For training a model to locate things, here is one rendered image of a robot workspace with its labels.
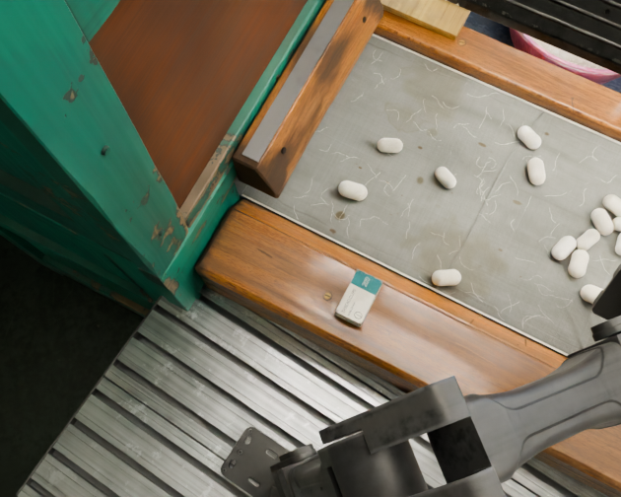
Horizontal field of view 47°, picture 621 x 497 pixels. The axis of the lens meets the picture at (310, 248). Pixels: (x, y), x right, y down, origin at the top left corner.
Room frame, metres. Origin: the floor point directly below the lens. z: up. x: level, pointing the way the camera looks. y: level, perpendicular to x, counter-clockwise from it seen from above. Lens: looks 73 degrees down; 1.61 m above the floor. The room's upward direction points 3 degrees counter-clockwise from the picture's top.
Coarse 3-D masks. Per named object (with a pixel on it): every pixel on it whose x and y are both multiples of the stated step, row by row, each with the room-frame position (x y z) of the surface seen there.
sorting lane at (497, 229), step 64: (384, 64) 0.53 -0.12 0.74; (320, 128) 0.44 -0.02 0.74; (384, 128) 0.43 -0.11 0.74; (448, 128) 0.43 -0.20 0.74; (512, 128) 0.42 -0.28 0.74; (576, 128) 0.42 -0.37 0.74; (256, 192) 0.35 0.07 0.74; (320, 192) 0.34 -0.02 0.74; (384, 192) 0.34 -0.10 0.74; (448, 192) 0.33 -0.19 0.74; (512, 192) 0.33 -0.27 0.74; (576, 192) 0.32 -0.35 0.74; (384, 256) 0.25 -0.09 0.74; (448, 256) 0.25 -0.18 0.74; (512, 256) 0.24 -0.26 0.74; (512, 320) 0.16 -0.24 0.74; (576, 320) 0.15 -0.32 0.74
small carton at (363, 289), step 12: (360, 276) 0.21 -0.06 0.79; (372, 276) 0.21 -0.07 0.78; (348, 288) 0.20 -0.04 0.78; (360, 288) 0.20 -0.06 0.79; (372, 288) 0.20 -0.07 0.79; (348, 300) 0.19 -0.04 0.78; (360, 300) 0.19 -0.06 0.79; (372, 300) 0.18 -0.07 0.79; (336, 312) 0.17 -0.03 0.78; (348, 312) 0.17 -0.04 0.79; (360, 312) 0.17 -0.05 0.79; (360, 324) 0.16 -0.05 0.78
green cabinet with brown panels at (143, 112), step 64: (0, 0) 0.24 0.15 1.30; (64, 0) 0.27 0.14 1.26; (128, 0) 0.32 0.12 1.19; (192, 0) 0.37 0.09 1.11; (256, 0) 0.45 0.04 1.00; (320, 0) 0.55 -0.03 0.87; (0, 64) 0.22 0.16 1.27; (64, 64) 0.25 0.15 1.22; (128, 64) 0.30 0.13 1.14; (192, 64) 0.36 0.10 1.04; (256, 64) 0.44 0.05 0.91; (0, 128) 0.24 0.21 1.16; (64, 128) 0.22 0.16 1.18; (128, 128) 0.26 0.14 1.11; (192, 128) 0.33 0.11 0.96; (64, 192) 0.23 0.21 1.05; (128, 192) 0.23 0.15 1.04; (192, 192) 0.30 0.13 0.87; (128, 256) 0.22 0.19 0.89
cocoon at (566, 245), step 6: (564, 240) 0.25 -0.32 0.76; (570, 240) 0.25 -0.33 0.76; (558, 246) 0.25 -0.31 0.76; (564, 246) 0.25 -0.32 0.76; (570, 246) 0.25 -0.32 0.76; (552, 252) 0.24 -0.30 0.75; (558, 252) 0.24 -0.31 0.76; (564, 252) 0.24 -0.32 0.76; (570, 252) 0.24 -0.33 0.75; (558, 258) 0.23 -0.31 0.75; (564, 258) 0.23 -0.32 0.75
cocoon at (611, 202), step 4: (608, 196) 0.31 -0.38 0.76; (612, 196) 0.31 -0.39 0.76; (616, 196) 0.31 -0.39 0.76; (604, 200) 0.31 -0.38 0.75; (608, 200) 0.30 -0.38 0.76; (612, 200) 0.30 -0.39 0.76; (616, 200) 0.30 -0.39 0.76; (620, 200) 0.30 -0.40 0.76; (604, 204) 0.30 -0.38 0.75; (608, 204) 0.30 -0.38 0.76; (612, 204) 0.30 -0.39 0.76; (616, 204) 0.30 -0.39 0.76; (620, 204) 0.30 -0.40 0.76; (608, 208) 0.30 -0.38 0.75; (612, 208) 0.29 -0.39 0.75; (616, 208) 0.29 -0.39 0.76; (620, 208) 0.29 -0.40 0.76; (612, 212) 0.29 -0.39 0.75; (616, 212) 0.29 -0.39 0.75; (620, 212) 0.29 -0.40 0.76; (620, 216) 0.28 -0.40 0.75
